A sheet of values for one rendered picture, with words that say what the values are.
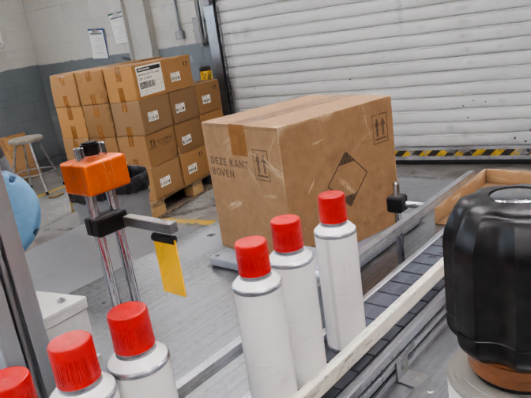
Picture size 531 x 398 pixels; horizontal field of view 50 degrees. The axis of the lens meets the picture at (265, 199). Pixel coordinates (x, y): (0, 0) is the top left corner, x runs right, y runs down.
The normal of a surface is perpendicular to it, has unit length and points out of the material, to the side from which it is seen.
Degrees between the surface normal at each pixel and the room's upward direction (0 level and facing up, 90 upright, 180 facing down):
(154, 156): 91
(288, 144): 90
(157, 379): 90
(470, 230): 64
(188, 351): 0
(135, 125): 90
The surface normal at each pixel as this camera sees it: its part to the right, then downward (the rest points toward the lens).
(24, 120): 0.86, 0.03
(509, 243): -0.90, -0.06
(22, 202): 0.69, 0.18
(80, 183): -0.63, 0.31
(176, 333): -0.14, -0.95
